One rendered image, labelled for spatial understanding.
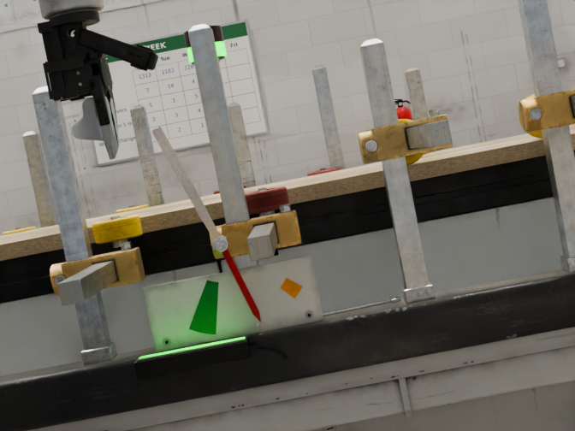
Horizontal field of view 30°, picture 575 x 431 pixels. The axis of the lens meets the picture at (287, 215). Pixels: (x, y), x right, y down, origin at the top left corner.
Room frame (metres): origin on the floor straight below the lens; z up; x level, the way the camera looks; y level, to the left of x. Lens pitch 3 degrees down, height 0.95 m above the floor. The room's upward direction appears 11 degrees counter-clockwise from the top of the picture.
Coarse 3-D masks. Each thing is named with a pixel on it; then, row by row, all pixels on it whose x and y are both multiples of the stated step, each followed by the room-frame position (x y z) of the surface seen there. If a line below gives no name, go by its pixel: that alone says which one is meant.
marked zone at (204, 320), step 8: (208, 280) 1.62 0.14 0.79; (208, 288) 1.62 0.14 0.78; (216, 288) 1.62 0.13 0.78; (208, 296) 1.62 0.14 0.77; (216, 296) 1.62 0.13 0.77; (200, 304) 1.62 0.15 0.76; (208, 304) 1.62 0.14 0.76; (216, 304) 1.62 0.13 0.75; (200, 312) 1.62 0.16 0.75; (208, 312) 1.62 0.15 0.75; (216, 312) 1.62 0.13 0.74; (200, 320) 1.62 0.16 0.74; (208, 320) 1.62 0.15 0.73; (192, 328) 1.62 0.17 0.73; (200, 328) 1.62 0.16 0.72; (208, 328) 1.62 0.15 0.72
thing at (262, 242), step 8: (264, 224) 1.61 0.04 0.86; (272, 224) 1.57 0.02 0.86; (256, 232) 1.46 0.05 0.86; (264, 232) 1.43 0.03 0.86; (272, 232) 1.48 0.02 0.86; (248, 240) 1.37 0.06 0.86; (256, 240) 1.37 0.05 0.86; (264, 240) 1.37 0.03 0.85; (272, 240) 1.42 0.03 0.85; (256, 248) 1.37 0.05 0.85; (264, 248) 1.37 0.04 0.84; (272, 248) 1.38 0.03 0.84; (256, 256) 1.37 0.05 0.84; (264, 256) 1.37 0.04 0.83; (272, 256) 1.37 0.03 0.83
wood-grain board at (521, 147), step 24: (480, 144) 2.39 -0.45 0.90; (504, 144) 1.99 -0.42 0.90; (528, 144) 1.81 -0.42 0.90; (360, 168) 2.24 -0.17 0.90; (408, 168) 1.82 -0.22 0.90; (432, 168) 1.82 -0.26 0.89; (456, 168) 1.82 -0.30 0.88; (288, 192) 1.82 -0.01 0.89; (312, 192) 1.82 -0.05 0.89; (336, 192) 1.82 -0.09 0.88; (120, 216) 2.14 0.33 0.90; (144, 216) 1.83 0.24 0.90; (168, 216) 1.83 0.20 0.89; (192, 216) 1.83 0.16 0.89; (216, 216) 1.83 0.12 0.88; (0, 240) 2.09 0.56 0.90; (24, 240) 1.83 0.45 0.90; (48, 240) 1.83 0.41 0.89
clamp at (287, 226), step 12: (264, 216) 1.63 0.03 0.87; (276, 216) 1.61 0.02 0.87; (288, 216) 1.61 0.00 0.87; (216, 228) 1.63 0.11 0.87; (228, 228) 1.62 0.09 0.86; (240, 228) 1.62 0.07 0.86; (252, 228) 1.61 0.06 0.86; (276, 228) 1.61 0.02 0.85; (288, 228) 1.61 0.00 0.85; (228, 240) 1.62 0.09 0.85; (240, 240) 1.62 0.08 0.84; (288, 240) 1.61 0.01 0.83; (300, 240) 1.61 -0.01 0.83; (216, 252) 1.62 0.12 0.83; (240, 252) 1.62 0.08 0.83
